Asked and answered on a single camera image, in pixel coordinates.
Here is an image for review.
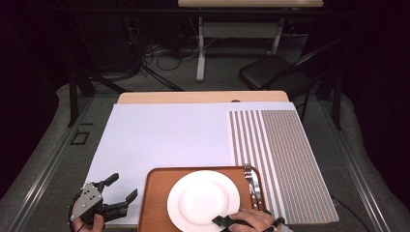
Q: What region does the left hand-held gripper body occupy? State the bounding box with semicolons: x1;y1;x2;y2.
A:
69;181;130;226

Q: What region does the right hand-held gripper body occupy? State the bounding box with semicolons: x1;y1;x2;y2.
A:
262;216;286;232

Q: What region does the wood-grain serving tray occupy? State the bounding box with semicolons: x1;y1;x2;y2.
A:
137;165;267;232

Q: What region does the white deep plate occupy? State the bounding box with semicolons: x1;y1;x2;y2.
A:
166;169;242;232

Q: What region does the wooden-handled steel fork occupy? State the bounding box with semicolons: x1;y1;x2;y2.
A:
243;162;259;210

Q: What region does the person's right hand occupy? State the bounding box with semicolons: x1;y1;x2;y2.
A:
229;208;282;232

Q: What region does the person's left hand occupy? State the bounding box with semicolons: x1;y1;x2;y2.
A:
71;202;106;232

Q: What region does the striped woven placemat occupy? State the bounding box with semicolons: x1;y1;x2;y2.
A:
228;109;340;226

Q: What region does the black metal stand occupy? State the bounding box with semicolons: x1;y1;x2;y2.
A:
66;64;98;129

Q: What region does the black folding chair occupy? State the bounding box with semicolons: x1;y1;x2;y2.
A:
238;38;343;99

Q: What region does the metal floor rail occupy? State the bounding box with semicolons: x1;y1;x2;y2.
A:
9;96;95;232
317;96;392;232

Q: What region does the black floor cable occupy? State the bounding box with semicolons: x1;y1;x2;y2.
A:
330;192;372;232

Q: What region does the bundle of floor cables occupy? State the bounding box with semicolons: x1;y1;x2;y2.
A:
139;40;202;73

